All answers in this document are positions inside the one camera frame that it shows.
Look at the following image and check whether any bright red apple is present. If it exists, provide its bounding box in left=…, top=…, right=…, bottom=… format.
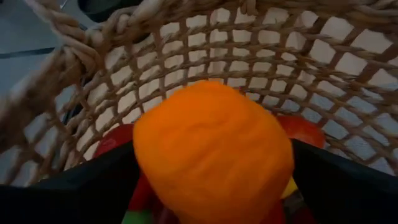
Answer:
left=127, top=174, right=156, bottom=215

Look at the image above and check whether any orange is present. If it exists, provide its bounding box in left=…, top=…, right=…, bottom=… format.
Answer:
left=132, top=80, right=295, bottom=224

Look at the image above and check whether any red orange peach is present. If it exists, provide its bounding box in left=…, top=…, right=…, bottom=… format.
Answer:
left=275, top=114, right=326, bottom=149

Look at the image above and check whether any dark red apple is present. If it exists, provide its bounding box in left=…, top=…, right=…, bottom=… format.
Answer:
left=267, top=202, right=315, bottom=224

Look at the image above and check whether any green pear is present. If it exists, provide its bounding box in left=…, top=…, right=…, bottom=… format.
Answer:
left=121, top=210, right=155, bottom=224

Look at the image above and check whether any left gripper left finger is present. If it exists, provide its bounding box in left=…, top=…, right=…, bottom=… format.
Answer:
left=0, top=141, right=141, bottom=224

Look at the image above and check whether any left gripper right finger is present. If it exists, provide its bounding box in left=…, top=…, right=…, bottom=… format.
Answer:
left=292, top=139, right=398, bottom=224

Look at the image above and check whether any woven wicker basket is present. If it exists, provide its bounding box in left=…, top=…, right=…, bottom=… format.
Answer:
left=0, top=0, right=398, bottom=187

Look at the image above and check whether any yellow red peach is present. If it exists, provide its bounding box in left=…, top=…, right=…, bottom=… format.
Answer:
left=93, top=123, right=136, bottom=158

